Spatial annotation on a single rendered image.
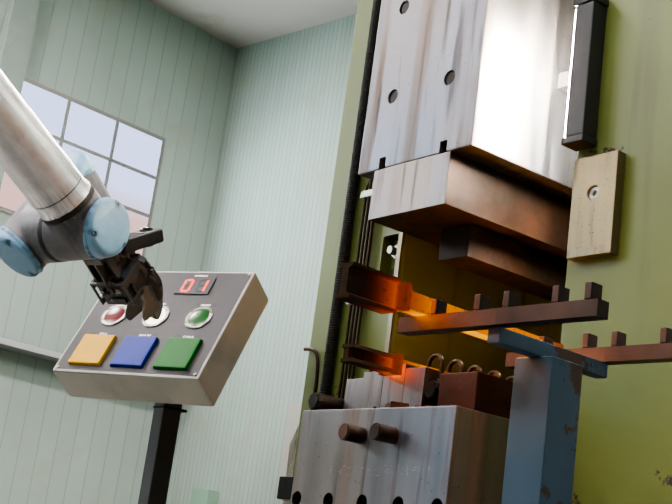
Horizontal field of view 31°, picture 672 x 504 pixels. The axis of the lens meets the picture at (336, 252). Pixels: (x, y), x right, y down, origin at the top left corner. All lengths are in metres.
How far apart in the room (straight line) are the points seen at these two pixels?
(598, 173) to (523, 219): 0.24
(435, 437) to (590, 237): 0.41
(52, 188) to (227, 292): 0.66
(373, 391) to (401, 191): 0.36
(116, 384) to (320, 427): 0.48
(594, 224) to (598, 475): 0.39
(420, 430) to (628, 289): 0.38
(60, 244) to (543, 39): 0.93
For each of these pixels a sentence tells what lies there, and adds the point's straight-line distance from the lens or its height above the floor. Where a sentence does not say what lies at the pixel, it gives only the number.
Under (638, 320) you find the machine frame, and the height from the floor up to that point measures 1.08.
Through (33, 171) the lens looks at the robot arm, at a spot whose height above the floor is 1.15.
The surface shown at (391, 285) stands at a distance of 1.51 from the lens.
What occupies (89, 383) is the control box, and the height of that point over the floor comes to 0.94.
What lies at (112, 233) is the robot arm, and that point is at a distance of 1.87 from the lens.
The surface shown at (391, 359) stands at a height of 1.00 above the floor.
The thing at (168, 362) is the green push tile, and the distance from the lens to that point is 2.30.
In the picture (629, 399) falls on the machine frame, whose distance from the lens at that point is 1.88.
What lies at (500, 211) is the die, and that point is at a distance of 2.15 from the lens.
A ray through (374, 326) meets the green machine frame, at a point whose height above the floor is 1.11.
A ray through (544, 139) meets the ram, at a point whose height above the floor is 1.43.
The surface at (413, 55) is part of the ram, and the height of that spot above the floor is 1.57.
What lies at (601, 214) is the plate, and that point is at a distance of 1.98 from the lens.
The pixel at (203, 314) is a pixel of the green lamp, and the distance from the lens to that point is 2.37.
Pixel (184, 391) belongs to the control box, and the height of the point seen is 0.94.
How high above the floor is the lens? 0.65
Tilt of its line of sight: 15 degrees up
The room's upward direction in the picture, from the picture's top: 8 degrees clockwise
